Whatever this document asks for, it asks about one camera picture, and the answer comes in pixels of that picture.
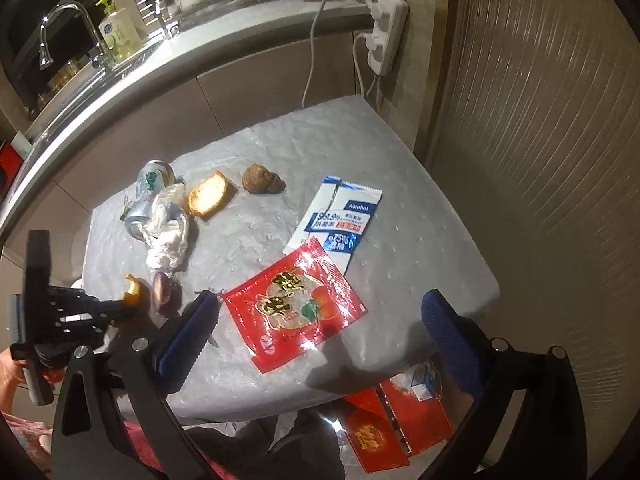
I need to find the crushed aluminium can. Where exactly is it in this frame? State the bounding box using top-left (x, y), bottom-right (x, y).
top-left (120, 159), bottom-right (176, 240)

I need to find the purple onion piece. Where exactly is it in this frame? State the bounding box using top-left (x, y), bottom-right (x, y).
top-left (152, 271), bottom-right (182, 318)

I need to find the chrome kitchen faucet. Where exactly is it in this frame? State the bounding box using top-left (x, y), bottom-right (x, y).
top-left (38, 1), bottom-right (112, 70)

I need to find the red box on floor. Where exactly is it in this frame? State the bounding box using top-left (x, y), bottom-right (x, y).
top-left (338, 360), bottom-right (454, 474)

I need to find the red snack packet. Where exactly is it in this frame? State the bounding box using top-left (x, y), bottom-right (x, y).
top-left (224, 238), bottom-right (367, 374)

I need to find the white power cable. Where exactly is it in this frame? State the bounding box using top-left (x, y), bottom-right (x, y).
top-left (300, 0), bottom-right (333, 110)

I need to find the white padded table cloth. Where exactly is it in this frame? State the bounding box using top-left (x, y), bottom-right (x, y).
top-left (79, 94), bottom-right (501, 424)

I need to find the white power strip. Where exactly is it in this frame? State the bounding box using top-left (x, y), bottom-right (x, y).
top-left (366, 0), bottom-right (409, 77)

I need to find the toasted bread slice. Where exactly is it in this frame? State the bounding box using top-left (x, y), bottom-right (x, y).
top-left (186, 170), bottom-right (236, 218)

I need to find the person's left hand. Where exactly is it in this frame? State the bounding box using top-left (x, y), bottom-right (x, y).
top-left (0, 349), bottom-right (26, 414)

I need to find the blue white alcohol wipes packet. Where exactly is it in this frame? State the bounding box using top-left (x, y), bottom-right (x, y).
top-left (283, 176), bottom-right (382, 274)

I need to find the dish soap pump bottle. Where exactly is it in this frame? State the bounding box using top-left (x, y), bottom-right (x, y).
top-left (96, 0), bottom-right (142, 62)

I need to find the white plastic wrapper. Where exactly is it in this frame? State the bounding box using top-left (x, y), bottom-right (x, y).
top-left (141, 182), bottom-right (190, 273)

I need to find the pink floral sleeve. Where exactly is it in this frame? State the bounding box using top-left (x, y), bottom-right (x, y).
top-left (0, 410), bottom-right (166, 478)

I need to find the grey kitchen countertop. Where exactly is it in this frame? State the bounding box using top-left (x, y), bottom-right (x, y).
top-left (1, 0), bottom-right (372, 240)

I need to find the brown taro root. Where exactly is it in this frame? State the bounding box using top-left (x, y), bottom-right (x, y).
top-left (242, 164), bottom-right (286, 194)

